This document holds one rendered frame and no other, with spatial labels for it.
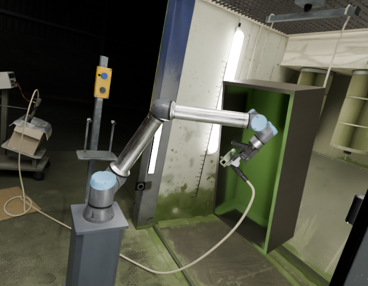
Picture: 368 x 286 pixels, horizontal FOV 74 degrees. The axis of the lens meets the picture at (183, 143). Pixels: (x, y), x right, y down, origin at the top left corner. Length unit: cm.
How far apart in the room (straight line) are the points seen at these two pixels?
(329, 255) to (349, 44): 192
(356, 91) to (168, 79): 170
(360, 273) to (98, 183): 127
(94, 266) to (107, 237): 20
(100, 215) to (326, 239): 209
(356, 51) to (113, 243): 251
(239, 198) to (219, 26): 167
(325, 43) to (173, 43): 151
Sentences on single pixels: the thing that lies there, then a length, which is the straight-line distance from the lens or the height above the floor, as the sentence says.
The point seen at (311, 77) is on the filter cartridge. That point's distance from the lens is 301.
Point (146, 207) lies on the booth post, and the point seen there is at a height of 26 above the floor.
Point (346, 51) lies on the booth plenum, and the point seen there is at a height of 212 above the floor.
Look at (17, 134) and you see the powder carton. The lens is 354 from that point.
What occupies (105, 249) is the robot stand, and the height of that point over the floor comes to 48.
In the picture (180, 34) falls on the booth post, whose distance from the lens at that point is 235.
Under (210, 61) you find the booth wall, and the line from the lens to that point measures 252.
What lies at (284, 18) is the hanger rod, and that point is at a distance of 218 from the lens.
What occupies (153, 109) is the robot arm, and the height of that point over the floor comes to 137.
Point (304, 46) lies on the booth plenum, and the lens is 307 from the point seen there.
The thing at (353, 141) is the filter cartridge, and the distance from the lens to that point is 270.
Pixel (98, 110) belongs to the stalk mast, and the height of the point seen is 117.
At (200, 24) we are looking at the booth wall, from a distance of 246.
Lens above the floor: 154
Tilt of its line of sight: 13 degrees down
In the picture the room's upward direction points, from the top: 12 degrees clockwise
